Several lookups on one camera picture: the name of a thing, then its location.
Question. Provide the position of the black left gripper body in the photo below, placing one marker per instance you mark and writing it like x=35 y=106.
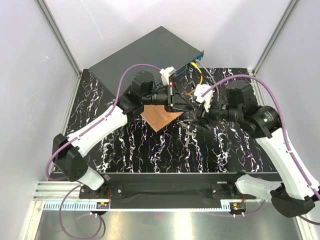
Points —
x=170 y=97

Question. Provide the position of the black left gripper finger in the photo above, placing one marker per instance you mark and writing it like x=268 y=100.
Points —
x=178 y=107
x=181 y=99

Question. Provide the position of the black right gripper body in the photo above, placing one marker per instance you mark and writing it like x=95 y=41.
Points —
x=203 y=114

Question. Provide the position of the silver transceiver module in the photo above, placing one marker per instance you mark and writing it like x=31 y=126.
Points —
x=191 y=133
x=187 y=143
x=183 y=124

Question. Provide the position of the dark grey network switch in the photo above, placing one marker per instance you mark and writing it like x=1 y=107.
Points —
x=160 y=48

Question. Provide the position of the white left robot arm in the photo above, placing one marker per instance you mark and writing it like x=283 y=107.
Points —
x=69 y=151

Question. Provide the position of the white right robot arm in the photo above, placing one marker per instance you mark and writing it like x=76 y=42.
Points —
x=296 y=193

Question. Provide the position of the wooden board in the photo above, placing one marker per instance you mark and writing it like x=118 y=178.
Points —
x=157 y=117

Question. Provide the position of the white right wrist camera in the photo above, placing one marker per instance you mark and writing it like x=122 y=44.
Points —
x=203 y=95

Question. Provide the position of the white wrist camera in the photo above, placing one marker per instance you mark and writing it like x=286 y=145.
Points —
x=166 y=74
x=203 y=95

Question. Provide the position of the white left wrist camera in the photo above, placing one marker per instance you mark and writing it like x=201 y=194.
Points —
x=166 y=74

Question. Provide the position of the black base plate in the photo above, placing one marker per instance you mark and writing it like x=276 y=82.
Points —
x=166 y=183

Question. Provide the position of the aluminium frame rail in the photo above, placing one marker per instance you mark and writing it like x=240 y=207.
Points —
x=118 y=199

